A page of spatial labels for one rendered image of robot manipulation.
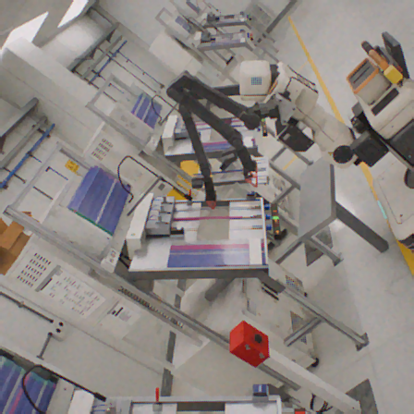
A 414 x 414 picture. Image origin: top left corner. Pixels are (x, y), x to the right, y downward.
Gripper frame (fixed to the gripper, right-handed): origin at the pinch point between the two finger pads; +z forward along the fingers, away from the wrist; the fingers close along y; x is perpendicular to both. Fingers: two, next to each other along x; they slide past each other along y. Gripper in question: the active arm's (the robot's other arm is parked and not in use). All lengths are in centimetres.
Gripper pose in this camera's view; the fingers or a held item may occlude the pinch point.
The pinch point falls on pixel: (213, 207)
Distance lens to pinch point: 294.3
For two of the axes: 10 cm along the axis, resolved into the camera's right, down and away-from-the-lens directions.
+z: 1.6, 8.5, 4.9
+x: 9.9, -1.1, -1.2
